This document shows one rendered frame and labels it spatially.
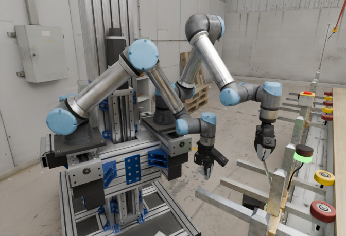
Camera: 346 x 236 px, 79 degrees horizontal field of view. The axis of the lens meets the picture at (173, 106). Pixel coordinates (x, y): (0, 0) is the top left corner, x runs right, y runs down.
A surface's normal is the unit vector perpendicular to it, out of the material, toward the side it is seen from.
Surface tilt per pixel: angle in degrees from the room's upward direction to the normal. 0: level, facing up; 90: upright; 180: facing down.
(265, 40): 90
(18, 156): 90
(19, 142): 90
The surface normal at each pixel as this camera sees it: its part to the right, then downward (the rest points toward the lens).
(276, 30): -0.51, 0.26
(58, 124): 0.07, 0.38
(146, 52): 0.28, 0.22
